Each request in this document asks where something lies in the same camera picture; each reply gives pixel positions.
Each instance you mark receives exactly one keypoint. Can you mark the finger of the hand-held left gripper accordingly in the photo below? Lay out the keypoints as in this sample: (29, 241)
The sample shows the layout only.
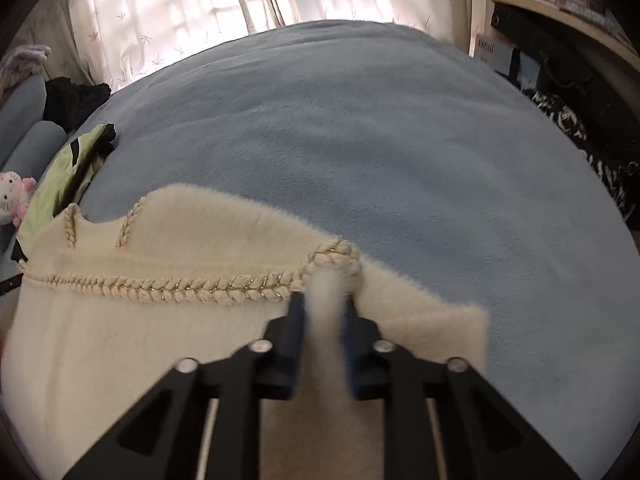
(9, 286)

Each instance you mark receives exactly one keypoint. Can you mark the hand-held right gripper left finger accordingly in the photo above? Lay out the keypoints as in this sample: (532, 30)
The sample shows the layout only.
(297, 320)

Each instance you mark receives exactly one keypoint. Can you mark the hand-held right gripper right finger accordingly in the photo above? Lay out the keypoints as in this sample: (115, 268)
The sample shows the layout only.
(351, 325)

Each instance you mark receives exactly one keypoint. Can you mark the cream fuzzy cardigan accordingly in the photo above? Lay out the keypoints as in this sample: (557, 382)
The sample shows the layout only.
(125, 350)

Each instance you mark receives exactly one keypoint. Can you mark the pink cat plush toy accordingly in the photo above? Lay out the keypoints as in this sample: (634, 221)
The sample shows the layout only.
(11, 192)

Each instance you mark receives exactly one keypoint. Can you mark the green jacket with black trim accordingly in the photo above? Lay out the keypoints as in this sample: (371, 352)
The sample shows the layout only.
(60, 180)

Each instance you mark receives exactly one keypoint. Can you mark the blue bed blanket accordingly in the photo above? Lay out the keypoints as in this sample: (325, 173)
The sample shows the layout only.
(350, 135)

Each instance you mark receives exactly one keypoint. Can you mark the black garment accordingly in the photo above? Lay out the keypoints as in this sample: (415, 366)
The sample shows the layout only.
(75, 102)

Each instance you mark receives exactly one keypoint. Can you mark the folded grey white blanket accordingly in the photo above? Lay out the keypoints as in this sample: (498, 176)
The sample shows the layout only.
(22, 57)

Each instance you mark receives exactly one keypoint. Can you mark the black white patterned cloth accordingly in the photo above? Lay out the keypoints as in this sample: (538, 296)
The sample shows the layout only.
(585, 140)

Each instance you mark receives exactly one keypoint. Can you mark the white cardboard box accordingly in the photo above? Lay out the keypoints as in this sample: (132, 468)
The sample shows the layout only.
(492, 55)

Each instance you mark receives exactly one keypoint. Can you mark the black bag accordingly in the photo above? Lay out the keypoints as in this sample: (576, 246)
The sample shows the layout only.
(565, 60)

